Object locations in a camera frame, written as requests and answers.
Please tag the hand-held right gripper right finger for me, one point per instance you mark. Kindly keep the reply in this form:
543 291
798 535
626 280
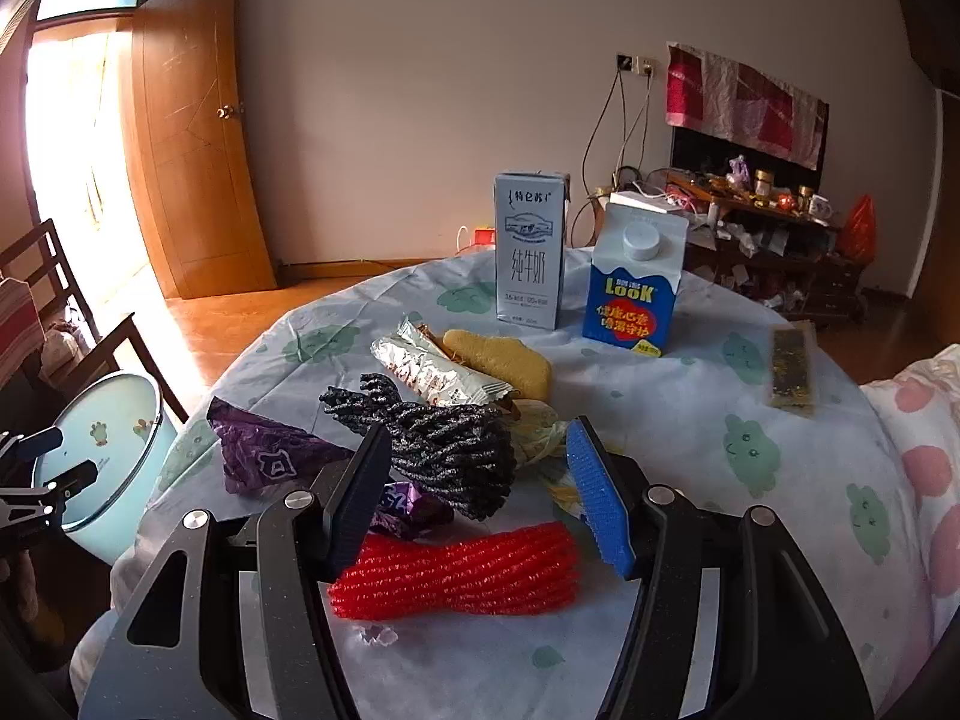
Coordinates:
600 502

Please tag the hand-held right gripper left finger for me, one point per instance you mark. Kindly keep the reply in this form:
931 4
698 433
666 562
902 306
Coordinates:
360 495

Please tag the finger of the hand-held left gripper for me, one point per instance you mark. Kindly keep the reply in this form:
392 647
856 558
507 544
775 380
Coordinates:
41 442
75 476

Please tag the purple foil candy wrapper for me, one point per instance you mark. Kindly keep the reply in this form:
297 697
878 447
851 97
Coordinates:
405 506

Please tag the light blue cartoon bin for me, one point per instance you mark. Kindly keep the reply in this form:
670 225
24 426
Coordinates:
120 420

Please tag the black foam net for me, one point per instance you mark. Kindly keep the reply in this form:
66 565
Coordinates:
442 442

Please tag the yellow white wrapper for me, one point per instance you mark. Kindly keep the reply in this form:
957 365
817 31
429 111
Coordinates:
536 427

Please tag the purple plastic bag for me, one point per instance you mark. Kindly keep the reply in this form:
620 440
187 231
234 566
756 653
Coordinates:
262 450

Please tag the red foam net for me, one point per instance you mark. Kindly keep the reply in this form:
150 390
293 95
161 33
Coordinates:
465 570

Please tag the silver brown snack wrapper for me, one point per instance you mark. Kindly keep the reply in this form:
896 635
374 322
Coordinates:
427 371

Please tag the yellow sponge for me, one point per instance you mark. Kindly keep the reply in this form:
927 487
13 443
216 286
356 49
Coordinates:
502 360

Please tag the dark wooden chair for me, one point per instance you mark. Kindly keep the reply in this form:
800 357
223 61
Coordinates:
56 262

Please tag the blue white gable carton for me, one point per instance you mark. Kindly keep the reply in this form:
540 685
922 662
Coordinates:
626 300

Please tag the green snack bar packet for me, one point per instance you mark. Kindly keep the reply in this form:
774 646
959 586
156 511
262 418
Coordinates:
791 367

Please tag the tall white milk carton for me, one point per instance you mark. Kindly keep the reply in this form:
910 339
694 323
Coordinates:
529 255

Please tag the red gift bag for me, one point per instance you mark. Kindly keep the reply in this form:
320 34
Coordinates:
480 238

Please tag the white flat box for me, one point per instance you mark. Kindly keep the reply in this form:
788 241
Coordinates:
645 204

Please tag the wooden door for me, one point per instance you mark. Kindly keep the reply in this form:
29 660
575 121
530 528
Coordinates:
202 165

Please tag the wooden television cabinet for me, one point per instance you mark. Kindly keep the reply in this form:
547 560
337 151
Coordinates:
832 277

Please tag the pink heart blanket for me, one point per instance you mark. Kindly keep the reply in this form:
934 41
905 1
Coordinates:
922 465

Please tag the gold jar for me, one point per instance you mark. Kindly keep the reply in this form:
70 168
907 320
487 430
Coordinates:
763 184

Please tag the black television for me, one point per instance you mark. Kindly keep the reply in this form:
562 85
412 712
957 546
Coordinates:
705 154

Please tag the white mug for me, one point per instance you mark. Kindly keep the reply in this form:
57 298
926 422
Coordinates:
819 208

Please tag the orange plastic bag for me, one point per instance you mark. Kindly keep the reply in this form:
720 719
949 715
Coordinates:
859 229

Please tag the red pink cloth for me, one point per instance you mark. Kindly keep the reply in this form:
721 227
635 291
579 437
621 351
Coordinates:
742 105

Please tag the wooden wardrobe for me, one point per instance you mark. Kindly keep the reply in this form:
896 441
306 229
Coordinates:
941 202

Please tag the wall socket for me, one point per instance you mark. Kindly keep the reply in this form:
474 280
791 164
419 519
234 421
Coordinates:
635 64

